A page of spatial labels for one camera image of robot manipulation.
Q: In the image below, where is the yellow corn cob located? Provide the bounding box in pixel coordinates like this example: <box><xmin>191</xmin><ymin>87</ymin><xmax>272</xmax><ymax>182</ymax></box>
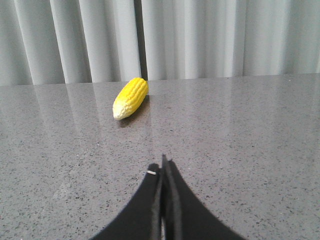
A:
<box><xmin>112</xmin><ymin>77</ymin><xmax>149</xmax><ymax>121</ymax></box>

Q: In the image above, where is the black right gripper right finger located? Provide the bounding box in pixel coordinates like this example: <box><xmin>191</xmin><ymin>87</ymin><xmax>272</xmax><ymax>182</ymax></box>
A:
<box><xmin>161</xmin><ymin>155</ymin><xmax>243</xmax><ymax>240</ymax></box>

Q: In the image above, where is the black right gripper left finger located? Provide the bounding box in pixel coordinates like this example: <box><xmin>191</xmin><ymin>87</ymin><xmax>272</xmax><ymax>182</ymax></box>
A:
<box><xmin>93</xmin><ymin>163</ymin><xmax>163</xmax><ymax>240</ymax></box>

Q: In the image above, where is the grey pleated curtain right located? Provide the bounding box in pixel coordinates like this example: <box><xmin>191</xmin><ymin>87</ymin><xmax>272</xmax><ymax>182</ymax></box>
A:
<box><xmin>141</xmin><ymin>0</ymin><xmax>320</xmax><ymax>80</ymax></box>

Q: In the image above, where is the grey pleated curtain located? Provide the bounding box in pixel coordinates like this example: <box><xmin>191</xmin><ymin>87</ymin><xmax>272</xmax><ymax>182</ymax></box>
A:
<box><xmin>141</xmin><ymin>0</ymin><xmax>320</xmax><ymax>80</ymax></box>
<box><xmin>0</xmin><ymin>0</ymin><xmax>143</xmax><ymax>86</ymax></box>

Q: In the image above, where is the grey pleated curtain left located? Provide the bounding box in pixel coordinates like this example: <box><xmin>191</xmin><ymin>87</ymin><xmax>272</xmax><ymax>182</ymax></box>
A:
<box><xmin>0</xmin><ymin>0</ymin><xmax>143</xmax><ymax>86</ymax></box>

